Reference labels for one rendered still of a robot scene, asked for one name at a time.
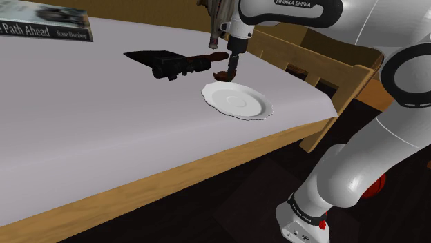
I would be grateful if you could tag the wooden bed with white sheet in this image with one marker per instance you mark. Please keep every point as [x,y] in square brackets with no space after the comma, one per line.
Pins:
[101,117]

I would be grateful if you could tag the grey book with white lettering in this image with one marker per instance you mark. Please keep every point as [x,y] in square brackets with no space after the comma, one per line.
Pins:
[43,23]

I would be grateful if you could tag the brown patterned hanging cloth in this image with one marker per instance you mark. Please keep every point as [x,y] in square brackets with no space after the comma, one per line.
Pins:
[217,13]

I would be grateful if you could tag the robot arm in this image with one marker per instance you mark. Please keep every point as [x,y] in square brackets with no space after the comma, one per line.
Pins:
[353,168]

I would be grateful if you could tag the small brown round piece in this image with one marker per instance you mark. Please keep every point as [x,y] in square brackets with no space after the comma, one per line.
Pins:
[220,77]

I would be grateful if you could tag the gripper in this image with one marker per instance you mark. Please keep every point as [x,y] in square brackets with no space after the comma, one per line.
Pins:
[237,45]

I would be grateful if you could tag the white scalloped plate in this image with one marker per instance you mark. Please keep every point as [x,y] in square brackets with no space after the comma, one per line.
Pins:
[237,101]

